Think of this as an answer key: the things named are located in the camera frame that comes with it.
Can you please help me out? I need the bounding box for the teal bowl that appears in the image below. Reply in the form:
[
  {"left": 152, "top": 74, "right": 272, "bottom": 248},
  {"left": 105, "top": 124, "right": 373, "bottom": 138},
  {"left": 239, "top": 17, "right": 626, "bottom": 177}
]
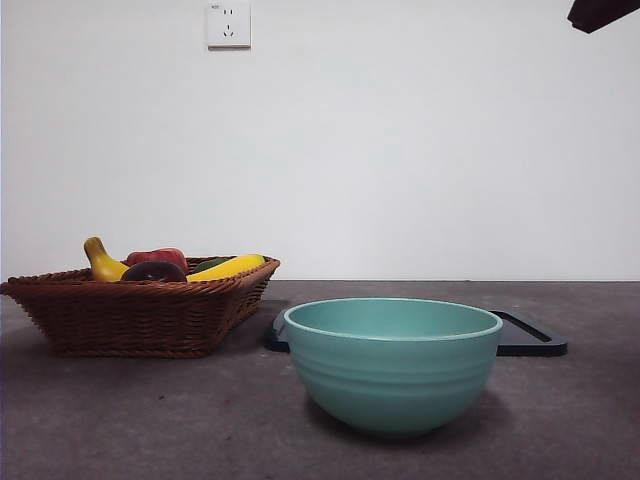
[{"left": 282, "top": 297, "right": 505, "bottom": 440}]

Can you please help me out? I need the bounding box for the dark purple plum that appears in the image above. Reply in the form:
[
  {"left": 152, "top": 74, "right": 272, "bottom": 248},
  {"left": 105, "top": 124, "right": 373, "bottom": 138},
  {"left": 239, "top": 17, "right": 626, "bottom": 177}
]
[{"left": 121, "top": 260, "right": 188, "bottom": 284}]

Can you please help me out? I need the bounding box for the dark rectangular tray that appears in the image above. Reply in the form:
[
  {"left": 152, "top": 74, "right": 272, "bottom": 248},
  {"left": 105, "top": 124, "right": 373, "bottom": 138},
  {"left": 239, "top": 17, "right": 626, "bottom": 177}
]
[{"left": 263, "top": 308, "right": 569, "bottom": 357}]

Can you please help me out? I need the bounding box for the dark green vegetable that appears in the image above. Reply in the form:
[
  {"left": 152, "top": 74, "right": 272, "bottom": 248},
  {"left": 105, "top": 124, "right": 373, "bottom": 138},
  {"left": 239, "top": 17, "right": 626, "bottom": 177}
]
[{"left": 189, "top": 257, "right": 236, "bottom": 274}]

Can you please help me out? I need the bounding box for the red apple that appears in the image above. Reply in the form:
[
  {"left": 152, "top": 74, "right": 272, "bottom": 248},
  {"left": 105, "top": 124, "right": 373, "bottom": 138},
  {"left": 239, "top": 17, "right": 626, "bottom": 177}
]
[{"left": 124, "top": 247, "right": 189, "bottom": 274}]

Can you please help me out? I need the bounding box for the curved yellow banana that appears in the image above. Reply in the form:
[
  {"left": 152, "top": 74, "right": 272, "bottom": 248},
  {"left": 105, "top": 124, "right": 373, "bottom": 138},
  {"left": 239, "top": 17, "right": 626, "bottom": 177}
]
[{"left": 83, "top": 236, "right": 130, "bottom": 282}]

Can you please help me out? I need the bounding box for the brown wicker basket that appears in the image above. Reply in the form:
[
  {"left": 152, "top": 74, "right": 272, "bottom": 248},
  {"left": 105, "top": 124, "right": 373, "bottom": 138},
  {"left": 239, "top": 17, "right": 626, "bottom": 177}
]
[{"left": 0, "top": 255, "right": 281, "bottom": 359}]

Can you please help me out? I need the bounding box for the white wall socket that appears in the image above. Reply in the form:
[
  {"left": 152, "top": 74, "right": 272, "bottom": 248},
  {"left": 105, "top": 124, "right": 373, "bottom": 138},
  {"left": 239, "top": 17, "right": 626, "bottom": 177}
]
[{"left": 207, "top": 0, "right": 252, "bottom": 50}]

